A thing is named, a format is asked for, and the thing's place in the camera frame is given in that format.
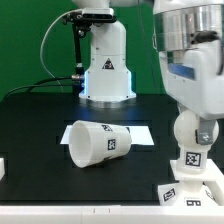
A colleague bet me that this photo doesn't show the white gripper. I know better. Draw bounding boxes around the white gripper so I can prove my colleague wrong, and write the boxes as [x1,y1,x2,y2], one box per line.
[159,41,224,145]

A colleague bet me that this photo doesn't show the white lamp bulb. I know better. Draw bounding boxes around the white lamp bulb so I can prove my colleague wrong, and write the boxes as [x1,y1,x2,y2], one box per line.
[174,110,209,174]

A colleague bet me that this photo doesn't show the white lamp base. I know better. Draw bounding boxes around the white lamp base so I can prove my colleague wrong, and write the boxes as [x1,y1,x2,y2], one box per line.
[158,159,224,207]

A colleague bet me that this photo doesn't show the white lamp shade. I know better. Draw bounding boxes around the white lamp shade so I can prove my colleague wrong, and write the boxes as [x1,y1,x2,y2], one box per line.
[69,120,132,168]

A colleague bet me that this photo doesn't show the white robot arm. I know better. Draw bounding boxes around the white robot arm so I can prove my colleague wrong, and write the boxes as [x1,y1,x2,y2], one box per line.
[72,0,224,145]

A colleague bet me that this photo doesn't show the white paper sheet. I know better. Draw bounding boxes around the white paper sheet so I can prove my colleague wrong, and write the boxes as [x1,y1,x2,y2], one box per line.
[61,125,154,146]

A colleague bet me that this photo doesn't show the white left corner block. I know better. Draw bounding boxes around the white left corner block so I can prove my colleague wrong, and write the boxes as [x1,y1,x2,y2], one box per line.
[0,158,5,181]

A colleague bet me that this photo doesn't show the white front border rail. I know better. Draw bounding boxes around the white front border rail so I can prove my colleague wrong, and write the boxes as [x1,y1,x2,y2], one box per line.
[0,206,224,224]

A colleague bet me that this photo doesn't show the black camera on stand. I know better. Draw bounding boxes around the black camera on stand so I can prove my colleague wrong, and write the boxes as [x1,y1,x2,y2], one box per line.
[63,10,117,92]

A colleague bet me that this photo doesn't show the black power cables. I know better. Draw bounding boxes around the black power cables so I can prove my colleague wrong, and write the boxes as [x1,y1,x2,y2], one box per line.
[1,76,84,101]

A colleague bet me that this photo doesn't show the grey camera cable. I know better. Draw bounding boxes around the grey camera cable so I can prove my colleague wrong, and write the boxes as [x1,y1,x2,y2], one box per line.
[39,9,83,94]

